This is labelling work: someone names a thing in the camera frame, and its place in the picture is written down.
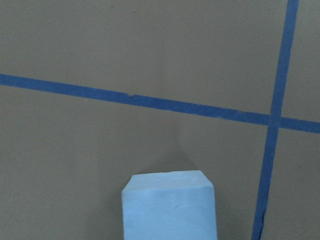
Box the light blue foam block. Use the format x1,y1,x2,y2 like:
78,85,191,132
121,170,218,240

